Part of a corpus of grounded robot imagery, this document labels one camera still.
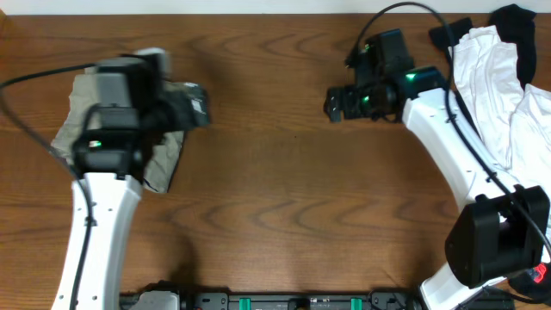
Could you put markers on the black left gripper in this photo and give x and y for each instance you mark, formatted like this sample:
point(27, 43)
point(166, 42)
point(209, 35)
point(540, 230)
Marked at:
point(199, 108)

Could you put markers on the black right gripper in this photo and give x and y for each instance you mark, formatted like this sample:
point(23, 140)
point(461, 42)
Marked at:
point(351, 108)

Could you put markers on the khaki shorts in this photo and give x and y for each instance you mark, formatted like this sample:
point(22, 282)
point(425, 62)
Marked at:
point(114, 127)

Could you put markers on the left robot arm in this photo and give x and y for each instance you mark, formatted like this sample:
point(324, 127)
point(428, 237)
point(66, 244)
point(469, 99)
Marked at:
point(103, 208)

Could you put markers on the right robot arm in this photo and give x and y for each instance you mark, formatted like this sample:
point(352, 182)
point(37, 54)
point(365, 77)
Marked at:
point(501, 227)

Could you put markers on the white shirt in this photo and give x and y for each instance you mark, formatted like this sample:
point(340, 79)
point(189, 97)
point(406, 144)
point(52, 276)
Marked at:
point(513, 120)

